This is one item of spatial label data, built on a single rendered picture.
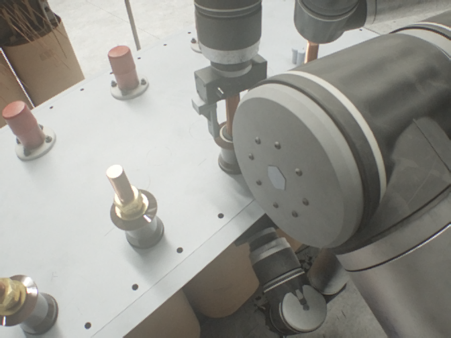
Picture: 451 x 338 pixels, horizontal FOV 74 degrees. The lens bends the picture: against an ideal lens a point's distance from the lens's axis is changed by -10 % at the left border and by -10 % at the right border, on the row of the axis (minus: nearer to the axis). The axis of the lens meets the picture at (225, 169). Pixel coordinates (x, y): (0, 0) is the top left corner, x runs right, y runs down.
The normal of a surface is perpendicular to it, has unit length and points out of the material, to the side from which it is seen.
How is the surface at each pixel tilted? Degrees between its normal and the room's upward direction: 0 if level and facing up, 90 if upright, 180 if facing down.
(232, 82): 90
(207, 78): 0
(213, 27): 90
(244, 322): 0
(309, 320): 13
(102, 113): 0
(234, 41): 90
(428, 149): 22
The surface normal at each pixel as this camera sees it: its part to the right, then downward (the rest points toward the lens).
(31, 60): 0.22, 0.76
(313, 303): 0.12, -0.50
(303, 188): -0.82, 0.44
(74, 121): -0.05, -0.62
